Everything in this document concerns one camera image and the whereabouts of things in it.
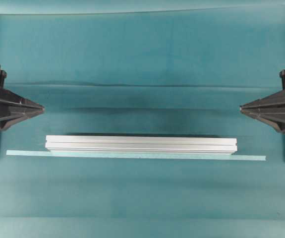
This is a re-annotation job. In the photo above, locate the silver aluminium extrusion rail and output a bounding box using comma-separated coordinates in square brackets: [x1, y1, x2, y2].
[45, 135, 237, 155]

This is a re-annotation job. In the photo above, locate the light green tape strip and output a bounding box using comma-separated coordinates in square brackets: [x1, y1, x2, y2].
[6, 150, 266, 161]

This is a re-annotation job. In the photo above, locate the teal table cloth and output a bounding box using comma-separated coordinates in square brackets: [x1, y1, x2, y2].
[0, 4, 285, 238]

